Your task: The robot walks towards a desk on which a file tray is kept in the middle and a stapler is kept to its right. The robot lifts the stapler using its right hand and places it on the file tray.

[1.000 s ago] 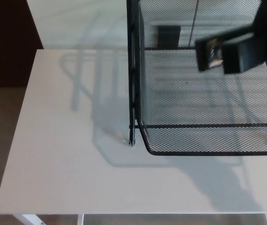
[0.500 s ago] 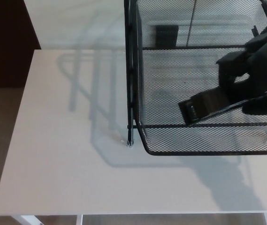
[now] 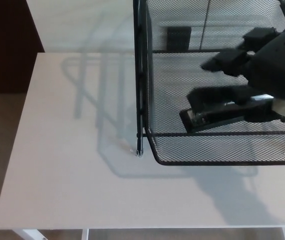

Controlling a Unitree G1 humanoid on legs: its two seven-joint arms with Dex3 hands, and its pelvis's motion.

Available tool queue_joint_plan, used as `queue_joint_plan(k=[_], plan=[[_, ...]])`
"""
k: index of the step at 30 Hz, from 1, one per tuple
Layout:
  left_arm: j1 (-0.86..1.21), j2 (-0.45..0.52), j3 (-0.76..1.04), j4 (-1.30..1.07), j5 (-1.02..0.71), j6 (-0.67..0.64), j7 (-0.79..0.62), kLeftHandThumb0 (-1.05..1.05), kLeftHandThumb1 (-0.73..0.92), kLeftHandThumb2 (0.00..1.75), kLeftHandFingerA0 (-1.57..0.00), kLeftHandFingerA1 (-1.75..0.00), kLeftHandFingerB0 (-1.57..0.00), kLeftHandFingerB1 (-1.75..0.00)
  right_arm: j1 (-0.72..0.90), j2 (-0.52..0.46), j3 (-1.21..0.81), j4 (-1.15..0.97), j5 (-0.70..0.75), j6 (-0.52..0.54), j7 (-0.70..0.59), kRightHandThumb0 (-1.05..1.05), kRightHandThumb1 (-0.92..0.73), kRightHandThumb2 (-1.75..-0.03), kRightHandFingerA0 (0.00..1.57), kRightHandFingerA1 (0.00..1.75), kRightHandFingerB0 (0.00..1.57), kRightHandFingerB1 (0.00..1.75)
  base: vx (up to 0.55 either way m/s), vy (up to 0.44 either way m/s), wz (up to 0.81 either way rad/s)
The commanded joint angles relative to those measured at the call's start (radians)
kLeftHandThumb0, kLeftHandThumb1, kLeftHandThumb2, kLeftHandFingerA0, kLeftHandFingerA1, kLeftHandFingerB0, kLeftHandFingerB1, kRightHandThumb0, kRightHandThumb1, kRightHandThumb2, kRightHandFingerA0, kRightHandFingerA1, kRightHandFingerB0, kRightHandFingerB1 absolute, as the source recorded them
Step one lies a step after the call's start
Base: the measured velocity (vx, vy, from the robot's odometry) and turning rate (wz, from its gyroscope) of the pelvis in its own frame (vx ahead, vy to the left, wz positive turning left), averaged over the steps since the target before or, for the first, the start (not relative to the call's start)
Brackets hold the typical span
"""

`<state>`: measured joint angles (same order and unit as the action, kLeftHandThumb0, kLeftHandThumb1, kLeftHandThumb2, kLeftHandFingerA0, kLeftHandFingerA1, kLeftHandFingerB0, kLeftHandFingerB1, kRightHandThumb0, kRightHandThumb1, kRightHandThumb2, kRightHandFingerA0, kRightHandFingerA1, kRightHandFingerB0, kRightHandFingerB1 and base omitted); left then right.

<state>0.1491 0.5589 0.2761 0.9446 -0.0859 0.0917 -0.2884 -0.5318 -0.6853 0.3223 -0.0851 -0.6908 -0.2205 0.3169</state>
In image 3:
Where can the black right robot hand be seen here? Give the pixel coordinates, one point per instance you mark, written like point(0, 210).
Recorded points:
point(277, 65)

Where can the black stapler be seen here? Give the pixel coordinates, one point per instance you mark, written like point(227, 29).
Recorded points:
point(222, 115)

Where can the black mesh file tray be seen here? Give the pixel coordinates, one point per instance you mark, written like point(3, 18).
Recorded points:
point(182, 140)

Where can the white desk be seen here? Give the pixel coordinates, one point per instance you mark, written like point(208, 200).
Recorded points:
point(82, 162)

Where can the dark brown wooden cabinet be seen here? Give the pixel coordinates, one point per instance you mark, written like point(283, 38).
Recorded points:
point(8, 45)

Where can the black wall outlet plate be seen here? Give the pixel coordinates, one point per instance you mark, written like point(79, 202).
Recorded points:
point(178, 37)

